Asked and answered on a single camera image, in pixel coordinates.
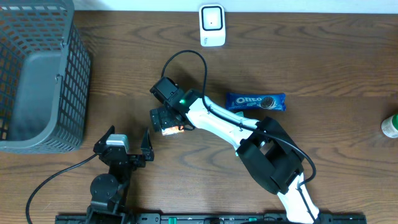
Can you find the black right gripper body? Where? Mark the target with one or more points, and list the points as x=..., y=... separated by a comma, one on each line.
x=163, y=117

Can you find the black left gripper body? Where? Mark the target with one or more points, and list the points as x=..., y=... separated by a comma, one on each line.
x=135, y=162

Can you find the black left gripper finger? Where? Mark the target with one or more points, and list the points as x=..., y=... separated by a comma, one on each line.
x=101, y=143
x=146, y=145

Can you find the orange snack packet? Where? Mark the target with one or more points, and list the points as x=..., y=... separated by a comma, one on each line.
x=172, y=130

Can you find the blue Oreo cookie pack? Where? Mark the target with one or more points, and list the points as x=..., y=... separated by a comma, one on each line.
x=237, y=101

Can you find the green lidded jar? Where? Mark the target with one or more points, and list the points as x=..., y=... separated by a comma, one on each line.
x=389, y=127

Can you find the mint green wipes pack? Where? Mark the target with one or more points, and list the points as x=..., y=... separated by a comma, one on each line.
x=240, y=114

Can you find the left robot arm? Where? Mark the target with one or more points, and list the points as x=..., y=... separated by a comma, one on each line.
x=109, y=191

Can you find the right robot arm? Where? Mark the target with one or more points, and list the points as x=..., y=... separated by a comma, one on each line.
x=268, y=153

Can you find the white barcode scanner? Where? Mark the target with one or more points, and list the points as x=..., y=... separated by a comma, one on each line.
x=212, y=25

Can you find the dark grey plastic basket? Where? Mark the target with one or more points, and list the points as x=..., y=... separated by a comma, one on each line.
x=45, y=78

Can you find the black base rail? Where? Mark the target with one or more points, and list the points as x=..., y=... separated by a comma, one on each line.
x=155, y=218

